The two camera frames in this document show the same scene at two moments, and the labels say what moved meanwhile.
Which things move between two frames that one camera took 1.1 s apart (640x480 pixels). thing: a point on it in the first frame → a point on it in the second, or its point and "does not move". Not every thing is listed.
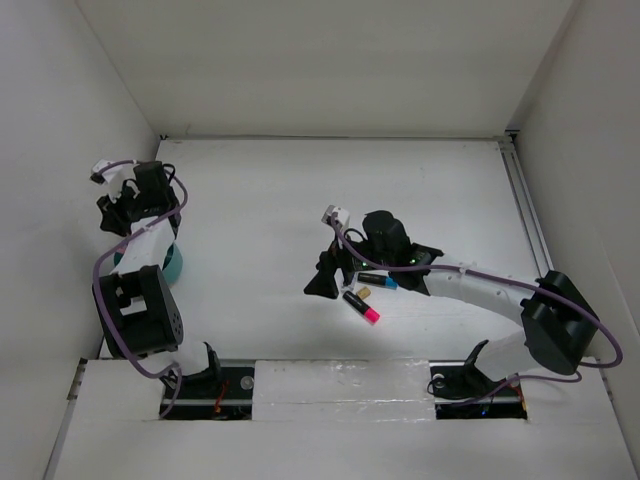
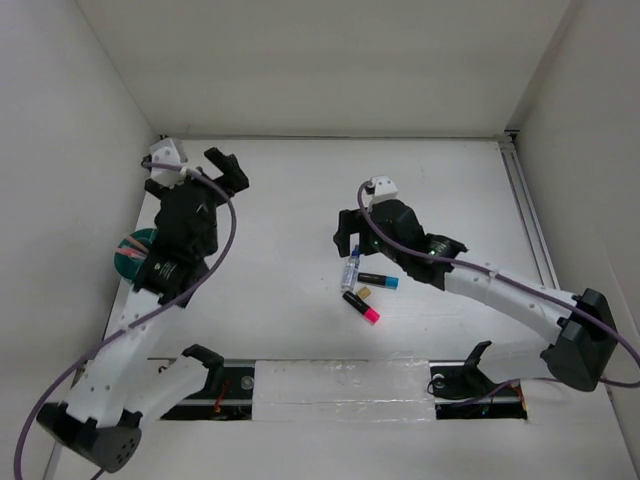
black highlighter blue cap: (381, 280) does not move
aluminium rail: (512, 154) does not move
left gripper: (113, 218) → (231, 177)
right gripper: (323, 283) → (352, 221)
